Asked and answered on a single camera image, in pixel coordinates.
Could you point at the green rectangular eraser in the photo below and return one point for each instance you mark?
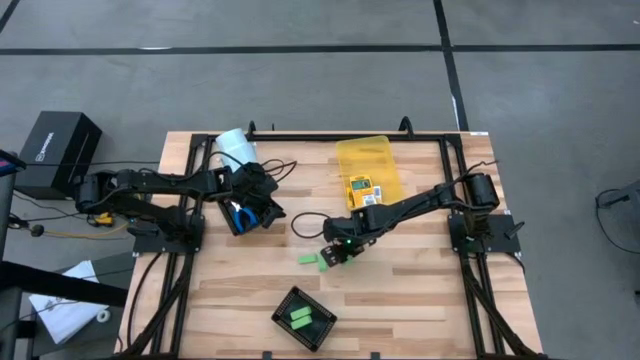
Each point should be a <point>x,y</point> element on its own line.
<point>300,313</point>
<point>348,260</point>
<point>323,265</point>
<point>301,323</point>
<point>307,259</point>

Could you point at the black computer monitor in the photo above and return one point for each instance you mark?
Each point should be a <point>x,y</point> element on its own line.
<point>10,162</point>

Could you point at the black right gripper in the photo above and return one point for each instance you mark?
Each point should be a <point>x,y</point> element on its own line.
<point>341,252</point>

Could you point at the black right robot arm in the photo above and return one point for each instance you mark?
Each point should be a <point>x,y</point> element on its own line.
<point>425,200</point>

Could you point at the white paper sheet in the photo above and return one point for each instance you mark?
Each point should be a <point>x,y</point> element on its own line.
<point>60,310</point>

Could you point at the yellow translucent plastic bin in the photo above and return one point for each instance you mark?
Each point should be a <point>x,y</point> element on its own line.
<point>370,155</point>

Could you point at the black rig post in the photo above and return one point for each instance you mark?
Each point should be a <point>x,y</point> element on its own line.
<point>60,285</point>

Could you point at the black slotted plastic basket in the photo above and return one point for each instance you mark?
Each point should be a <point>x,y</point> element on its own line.
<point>272,215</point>
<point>280,320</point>

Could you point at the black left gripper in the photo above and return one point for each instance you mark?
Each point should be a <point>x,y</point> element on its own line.
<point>252,182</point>

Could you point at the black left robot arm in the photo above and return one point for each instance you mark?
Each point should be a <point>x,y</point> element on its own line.
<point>150,182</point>

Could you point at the white tape roll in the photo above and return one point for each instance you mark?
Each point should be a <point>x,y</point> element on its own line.
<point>103,316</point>

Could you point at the black cardboard box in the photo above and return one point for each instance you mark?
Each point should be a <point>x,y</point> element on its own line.
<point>57,152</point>

